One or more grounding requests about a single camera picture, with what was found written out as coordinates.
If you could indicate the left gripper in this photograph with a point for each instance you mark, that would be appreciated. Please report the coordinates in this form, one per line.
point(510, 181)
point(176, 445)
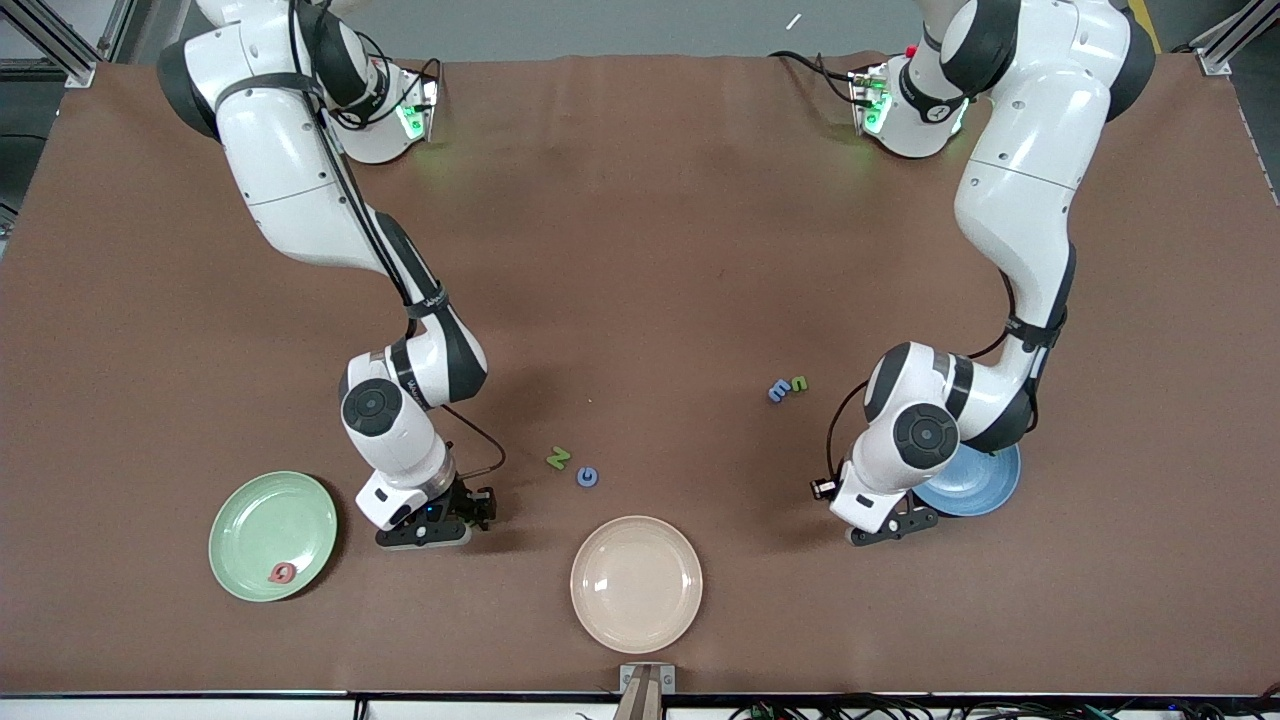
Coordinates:
point(917, 500)

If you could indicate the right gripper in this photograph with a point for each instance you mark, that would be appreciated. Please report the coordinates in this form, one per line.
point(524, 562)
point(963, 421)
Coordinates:
point(462, 497)

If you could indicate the red letter Q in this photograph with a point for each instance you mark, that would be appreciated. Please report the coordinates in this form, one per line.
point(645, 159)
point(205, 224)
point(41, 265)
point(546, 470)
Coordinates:
point(283, 573)

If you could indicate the blue small letter m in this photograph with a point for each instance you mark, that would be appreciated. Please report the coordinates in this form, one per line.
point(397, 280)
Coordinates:
point(779, 391)

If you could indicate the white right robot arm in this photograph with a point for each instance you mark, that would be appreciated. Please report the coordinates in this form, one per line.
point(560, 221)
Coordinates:
point(290, 170)

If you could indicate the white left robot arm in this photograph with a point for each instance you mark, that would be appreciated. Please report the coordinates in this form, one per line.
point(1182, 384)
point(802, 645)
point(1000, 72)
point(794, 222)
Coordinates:
point(1030, 150)

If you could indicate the blue plate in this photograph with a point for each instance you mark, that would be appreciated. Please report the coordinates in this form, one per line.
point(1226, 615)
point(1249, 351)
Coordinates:
point(975, 495)

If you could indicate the green capital letter N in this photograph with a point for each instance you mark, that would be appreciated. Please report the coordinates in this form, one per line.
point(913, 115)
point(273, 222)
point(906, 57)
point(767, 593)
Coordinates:
point(558, 458)

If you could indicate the blue letter G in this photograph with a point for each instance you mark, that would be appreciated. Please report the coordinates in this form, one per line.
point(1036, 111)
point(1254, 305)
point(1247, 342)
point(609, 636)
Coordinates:
point(587, 478)

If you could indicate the beige plate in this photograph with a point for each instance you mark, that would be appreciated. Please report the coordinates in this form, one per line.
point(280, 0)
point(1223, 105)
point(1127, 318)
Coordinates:
point(636, 585)

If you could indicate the brown table cover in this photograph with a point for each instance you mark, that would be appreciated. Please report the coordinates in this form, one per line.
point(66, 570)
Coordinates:
point(640, 250)

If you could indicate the metal connector plate green light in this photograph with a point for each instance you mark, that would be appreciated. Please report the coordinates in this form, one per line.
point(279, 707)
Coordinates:
point(425, 108)
point(868, 100)

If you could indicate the yellow floor tape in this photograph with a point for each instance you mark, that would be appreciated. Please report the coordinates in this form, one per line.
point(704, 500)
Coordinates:
point(1155, 40)

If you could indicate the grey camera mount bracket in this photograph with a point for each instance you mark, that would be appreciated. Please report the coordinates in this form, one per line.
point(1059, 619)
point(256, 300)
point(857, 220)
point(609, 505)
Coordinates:
point(647, 690)

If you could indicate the aluminium frame profile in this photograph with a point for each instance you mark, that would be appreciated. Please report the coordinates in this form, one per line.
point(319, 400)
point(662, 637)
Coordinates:
point(60, 55)
point(1225, 45)

